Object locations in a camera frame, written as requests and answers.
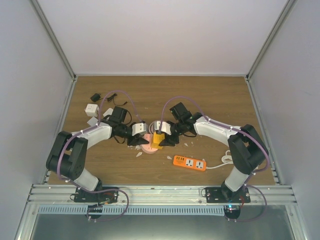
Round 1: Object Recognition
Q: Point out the yellow cube socket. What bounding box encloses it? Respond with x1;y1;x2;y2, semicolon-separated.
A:
151;132;165;150

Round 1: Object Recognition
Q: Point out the pink round socket base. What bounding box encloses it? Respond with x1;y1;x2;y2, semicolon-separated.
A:
140;133;158;154

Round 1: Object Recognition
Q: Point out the white cube adapter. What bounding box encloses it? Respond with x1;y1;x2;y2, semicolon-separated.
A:
103;108;114;117

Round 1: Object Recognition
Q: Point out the orange power strip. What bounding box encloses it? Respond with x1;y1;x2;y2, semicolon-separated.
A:
173;155;207;172

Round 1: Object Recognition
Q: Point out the white USB charger plug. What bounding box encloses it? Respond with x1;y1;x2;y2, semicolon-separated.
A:
87;117;98;127

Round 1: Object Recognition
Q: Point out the white tiger cube plug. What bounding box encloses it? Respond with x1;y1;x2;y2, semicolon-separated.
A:
84;103;100;118

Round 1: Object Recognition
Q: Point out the black power adapter with cable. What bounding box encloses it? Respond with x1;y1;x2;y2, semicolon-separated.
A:
90;93;128;107

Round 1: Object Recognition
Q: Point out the white power strip cable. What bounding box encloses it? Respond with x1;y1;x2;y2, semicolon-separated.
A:
206;149;235;171

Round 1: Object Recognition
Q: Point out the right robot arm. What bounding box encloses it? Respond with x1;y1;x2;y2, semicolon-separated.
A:
153;102;270;203

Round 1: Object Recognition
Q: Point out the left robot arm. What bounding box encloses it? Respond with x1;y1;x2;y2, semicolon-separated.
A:
46;106;149;202

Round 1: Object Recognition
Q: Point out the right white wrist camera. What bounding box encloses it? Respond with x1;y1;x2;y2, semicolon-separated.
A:
152;120;172;135

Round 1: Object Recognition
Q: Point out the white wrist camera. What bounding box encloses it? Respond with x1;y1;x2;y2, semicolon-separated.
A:
152;120;172;135
131;122;148;136

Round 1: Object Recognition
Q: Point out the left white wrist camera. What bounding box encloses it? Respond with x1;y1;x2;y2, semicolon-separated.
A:
131;122;148;136

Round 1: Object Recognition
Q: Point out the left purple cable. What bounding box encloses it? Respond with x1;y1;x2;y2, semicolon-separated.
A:
56;89;147;223

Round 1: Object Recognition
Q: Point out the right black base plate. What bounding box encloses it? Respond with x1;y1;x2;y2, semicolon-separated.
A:
200;186;251;204

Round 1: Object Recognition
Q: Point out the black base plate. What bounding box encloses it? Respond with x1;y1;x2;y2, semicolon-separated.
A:
200;186;251;204
69;186;119;205

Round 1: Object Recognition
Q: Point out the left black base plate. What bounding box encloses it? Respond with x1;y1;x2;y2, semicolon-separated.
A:
69;186;119;205

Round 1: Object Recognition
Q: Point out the aluminium rail front frame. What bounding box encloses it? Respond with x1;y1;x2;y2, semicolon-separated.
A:
27;184;298;206

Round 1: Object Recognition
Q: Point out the grey slotted cable duct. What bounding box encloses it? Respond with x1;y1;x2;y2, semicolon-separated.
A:
38;204;225;216

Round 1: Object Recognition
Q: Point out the left aluminium corner post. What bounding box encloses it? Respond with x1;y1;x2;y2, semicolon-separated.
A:
29;0;77;82

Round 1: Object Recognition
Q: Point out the aluminium corner post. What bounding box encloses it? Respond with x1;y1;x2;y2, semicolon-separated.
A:
29;0;77;82
244;0;297;82

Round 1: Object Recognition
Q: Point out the right aluminium corner post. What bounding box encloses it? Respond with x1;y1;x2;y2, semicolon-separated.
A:
244;0;297;82

